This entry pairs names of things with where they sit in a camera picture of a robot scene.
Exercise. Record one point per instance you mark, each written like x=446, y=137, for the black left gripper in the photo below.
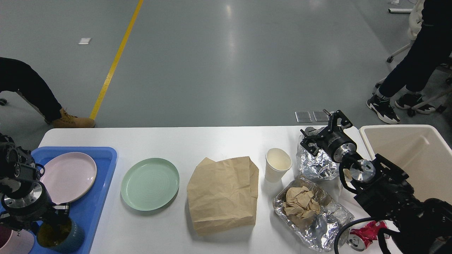
x=24, y=213

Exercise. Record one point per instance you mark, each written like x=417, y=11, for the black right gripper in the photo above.
x=336, y=144

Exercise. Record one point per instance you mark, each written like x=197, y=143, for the dark teal mug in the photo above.
x=64, y=236

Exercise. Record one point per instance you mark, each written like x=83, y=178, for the green plate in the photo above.
x=150, y=184

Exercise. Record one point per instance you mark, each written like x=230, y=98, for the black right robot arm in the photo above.
x=382, y=190

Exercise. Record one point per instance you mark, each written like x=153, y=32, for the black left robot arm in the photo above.
x=18, y=170

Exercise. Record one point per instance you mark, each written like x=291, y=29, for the clear floor plate right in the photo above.
x=321, y=116

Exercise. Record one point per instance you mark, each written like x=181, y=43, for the blue plastic tray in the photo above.
x=86, y=211

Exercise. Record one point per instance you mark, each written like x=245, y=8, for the pink plate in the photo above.
x=69, y=176

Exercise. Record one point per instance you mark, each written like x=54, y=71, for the crumpled foil ball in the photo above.
x=319, y=167

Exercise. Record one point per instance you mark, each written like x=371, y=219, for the white paper cup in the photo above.
x=278, y=162

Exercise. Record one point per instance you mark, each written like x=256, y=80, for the pink mug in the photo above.
x=15, y=242

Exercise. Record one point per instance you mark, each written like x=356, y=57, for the crumpled brown paper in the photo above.
x=300, y=206

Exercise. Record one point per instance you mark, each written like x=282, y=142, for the aluminium foil tray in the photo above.
x=318, y=231

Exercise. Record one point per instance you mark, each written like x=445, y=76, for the beige plastic bin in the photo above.
x=420, y=151

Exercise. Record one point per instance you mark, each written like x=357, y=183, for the crushed red can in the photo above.
x=360, y=239

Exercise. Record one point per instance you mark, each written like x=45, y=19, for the brown paper bag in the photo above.
x=223, y=195

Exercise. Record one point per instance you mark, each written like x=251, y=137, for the person in black sneakers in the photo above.
x=420, y=56

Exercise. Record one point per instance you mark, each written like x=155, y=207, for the person in tan boots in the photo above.
x=16, y=75

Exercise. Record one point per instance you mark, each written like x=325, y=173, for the white floor tag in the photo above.
x=84, y=41

